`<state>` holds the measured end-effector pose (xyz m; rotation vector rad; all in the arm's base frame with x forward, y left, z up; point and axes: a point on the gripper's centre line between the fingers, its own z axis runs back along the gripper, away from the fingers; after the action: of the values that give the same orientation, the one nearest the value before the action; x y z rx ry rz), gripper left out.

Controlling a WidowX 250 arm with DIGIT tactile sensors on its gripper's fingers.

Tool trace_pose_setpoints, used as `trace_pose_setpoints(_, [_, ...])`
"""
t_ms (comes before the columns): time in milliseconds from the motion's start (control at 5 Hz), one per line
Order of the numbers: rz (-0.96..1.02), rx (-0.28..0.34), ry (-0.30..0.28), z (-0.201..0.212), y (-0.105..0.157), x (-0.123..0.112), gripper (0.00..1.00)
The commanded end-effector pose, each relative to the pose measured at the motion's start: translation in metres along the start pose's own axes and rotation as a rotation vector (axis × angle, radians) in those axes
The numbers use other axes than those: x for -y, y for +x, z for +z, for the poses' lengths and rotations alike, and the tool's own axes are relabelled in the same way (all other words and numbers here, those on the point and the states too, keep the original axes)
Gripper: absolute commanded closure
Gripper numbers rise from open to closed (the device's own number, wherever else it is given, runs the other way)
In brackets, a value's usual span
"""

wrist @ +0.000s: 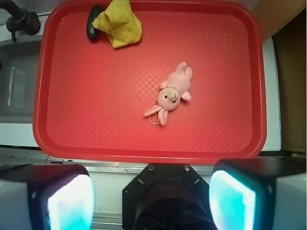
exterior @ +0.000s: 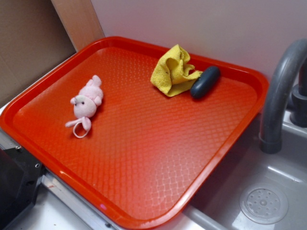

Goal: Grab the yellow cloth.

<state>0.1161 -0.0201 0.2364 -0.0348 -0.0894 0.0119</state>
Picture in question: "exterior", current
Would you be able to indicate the yellow cloth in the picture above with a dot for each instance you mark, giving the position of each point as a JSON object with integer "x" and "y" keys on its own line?
{"x": 173, "y": 74}

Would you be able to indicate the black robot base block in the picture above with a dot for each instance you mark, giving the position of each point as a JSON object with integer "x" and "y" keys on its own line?
{"x": 20, "y": 178}

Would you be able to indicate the red plastic tray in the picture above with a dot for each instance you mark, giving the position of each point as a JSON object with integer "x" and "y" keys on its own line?
{"x": 146, "y": 154}

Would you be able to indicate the dark grey oval object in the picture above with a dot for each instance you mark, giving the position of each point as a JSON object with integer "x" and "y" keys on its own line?
{"x": 205, "y": 82}

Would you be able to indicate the pink plush toy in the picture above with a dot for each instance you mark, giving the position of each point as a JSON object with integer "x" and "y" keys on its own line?
{"x": 85, "y": 105}

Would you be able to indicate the grey curved faucet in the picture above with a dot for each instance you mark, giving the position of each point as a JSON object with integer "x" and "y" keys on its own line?
{"x": 284, "y": 78}

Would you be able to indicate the light wooden board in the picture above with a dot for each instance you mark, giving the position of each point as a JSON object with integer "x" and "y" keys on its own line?
{"x": 80, "y": 21}

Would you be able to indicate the grey plastic sink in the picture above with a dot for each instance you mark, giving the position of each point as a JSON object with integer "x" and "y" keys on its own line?
{"x": 216, "y": 205}

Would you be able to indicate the round sink drain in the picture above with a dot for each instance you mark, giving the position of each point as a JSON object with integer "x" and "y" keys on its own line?
{"x": 263, "y": 203}

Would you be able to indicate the brown cardboard panel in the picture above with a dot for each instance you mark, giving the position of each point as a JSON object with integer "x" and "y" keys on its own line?
{"x": 33, "y": 41}

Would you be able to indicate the dark grey faucet handle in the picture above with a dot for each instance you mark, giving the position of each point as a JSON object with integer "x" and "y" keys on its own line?
{"x": 299, "y": 98}

